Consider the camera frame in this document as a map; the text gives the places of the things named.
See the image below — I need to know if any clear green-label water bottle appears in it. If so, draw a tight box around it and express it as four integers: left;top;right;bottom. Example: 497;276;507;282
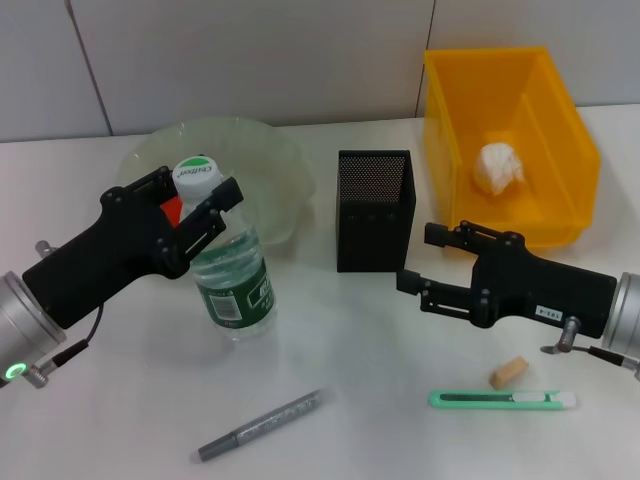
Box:
171;155;278;344

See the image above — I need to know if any red-orange fruit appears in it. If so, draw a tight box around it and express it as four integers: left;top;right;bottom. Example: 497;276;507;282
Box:
160;197;184;226

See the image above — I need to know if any translucent green fruit plate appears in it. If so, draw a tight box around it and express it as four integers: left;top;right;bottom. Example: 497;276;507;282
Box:
117;115;317;246

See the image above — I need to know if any gripper cable with plug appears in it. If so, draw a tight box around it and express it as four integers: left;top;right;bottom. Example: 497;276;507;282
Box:
27;302;106;390
539;315;640;384

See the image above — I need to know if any black mesh pen holder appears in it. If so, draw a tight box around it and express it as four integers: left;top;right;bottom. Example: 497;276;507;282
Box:
335;148;417;274

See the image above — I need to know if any silver glitter pen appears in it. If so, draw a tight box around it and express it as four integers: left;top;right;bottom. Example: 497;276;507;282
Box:
197;388;324;462

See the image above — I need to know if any left gripper cable with plug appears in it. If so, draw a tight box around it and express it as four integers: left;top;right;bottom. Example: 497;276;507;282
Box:
27;302;106;390

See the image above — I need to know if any small tan cork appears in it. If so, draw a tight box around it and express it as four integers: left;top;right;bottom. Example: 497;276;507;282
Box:
488;355;530;390

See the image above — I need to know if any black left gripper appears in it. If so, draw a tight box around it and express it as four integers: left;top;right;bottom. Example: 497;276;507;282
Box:
22;165;245;331

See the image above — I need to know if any yellow plastic bin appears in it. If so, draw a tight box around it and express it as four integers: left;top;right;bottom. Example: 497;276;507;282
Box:
423;46;601;251

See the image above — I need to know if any right gripper cable with plug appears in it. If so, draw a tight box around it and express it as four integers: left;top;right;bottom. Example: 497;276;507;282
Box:
539;315;640;384

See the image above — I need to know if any mint green utility knife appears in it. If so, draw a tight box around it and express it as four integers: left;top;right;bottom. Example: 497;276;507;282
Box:
428;389;577;412

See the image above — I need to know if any white paper ball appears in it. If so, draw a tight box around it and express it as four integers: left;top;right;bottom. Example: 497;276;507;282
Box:
469;142;526;196

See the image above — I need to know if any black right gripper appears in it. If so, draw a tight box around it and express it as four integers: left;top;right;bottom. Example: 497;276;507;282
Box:
395;219;619;337

